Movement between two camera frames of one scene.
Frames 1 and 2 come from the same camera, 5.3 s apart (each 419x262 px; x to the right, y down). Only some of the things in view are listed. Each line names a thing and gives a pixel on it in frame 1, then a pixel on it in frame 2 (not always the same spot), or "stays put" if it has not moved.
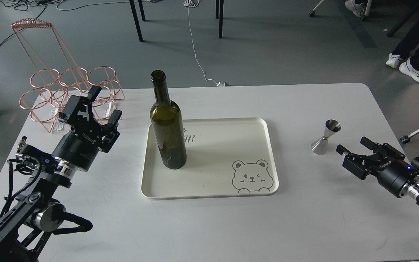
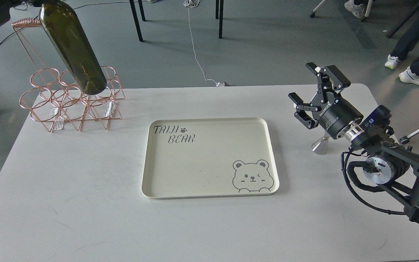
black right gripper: (387, 165) to (335, 114)
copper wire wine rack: (51, 88) stays put
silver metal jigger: (331, 126) stays put
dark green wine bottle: (167, 125) to (74, 46)
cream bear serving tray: (225, 157) stays put
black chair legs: (221, 3) stays put
